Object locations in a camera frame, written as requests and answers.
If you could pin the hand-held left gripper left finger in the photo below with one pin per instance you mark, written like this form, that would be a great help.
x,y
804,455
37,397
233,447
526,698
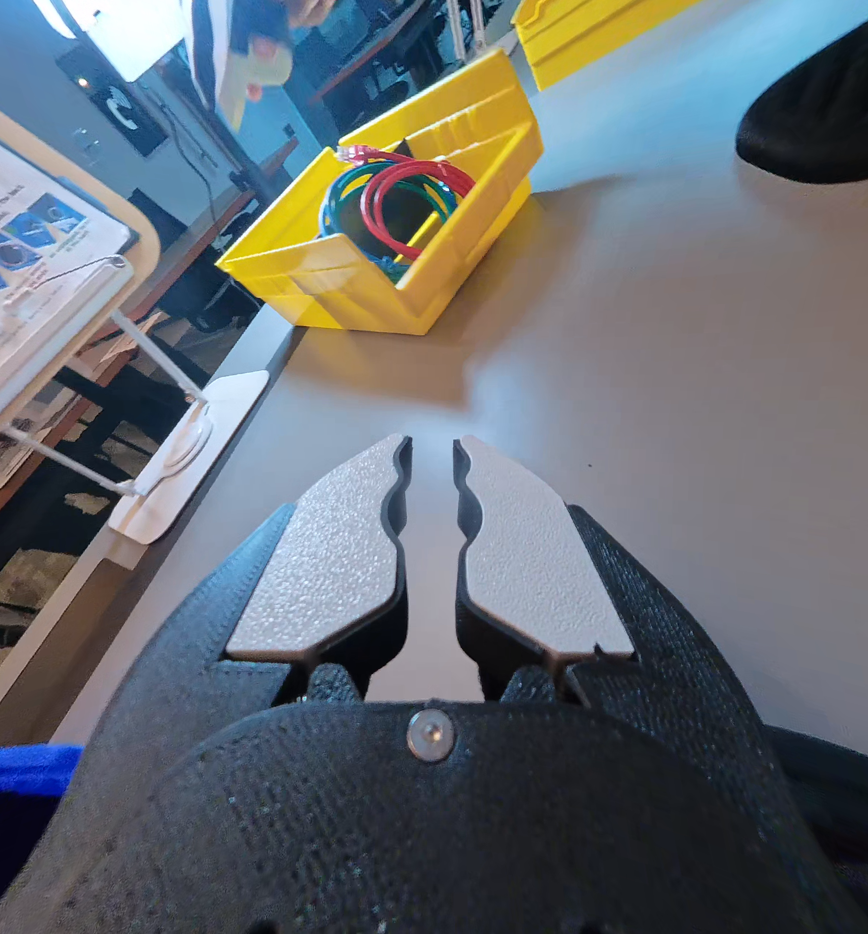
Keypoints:
x,y
332,554

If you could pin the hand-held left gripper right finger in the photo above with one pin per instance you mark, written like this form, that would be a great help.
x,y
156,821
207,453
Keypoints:
x,y
536,562

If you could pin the yellow plastic bin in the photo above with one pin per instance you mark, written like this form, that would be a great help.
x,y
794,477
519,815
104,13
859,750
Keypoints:
x,y
587,44
346,292

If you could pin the blue plastic bin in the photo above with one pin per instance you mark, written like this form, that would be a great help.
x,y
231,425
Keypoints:
x,y
11,817

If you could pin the person's right hand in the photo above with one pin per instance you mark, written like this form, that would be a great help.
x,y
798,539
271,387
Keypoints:
x,y
310,11

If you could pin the white document stand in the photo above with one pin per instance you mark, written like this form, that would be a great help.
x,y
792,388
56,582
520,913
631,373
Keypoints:
x,y
208,423

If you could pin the instruction sheet on clipboard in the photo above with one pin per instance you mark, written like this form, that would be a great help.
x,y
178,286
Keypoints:
x,y
148,248

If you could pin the printed instruction sheet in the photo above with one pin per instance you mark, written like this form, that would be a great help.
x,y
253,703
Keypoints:
x,y
11,190

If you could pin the dark cloth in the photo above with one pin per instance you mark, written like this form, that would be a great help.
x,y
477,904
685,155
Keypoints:
x,y
857,817

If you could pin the black padded bag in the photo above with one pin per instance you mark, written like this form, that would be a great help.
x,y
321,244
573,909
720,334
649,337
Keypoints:
x,y
828,124

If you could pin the black wall phone panel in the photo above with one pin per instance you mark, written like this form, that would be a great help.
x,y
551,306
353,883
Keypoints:
x,y
113,109

